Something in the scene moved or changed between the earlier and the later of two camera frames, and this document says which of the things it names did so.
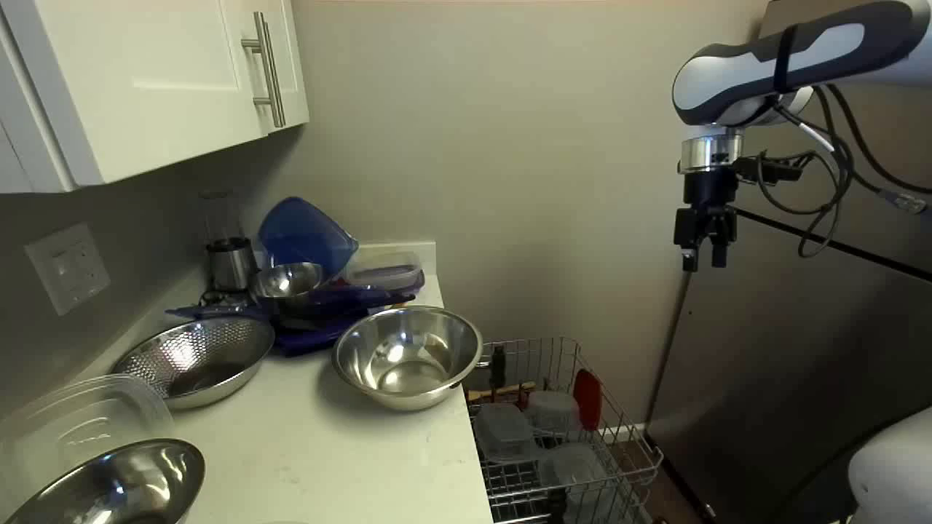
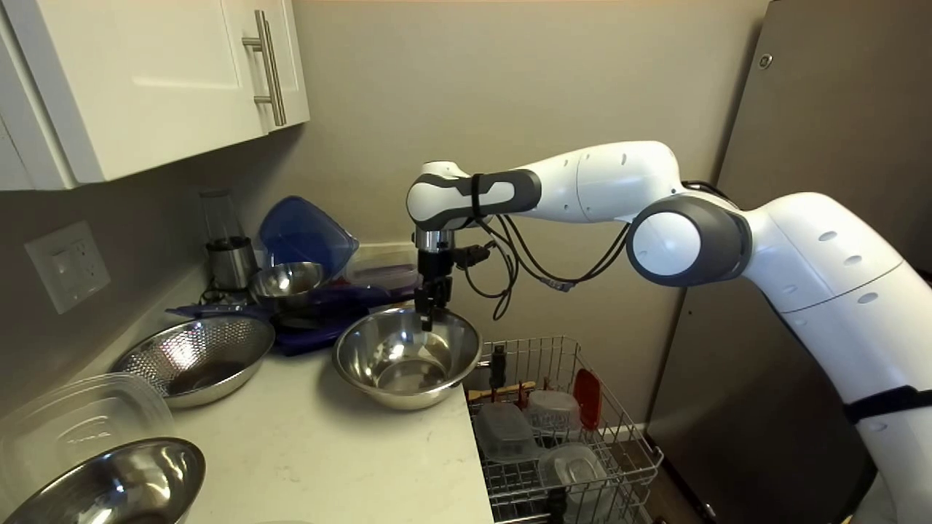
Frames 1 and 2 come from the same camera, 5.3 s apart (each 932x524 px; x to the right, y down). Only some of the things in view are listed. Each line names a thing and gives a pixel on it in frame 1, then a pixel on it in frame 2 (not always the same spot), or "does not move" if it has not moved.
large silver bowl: x=406 y=356 does not move
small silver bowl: x=293 y=281 does not move
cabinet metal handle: x=261 y=44 does not move
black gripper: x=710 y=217 to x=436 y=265
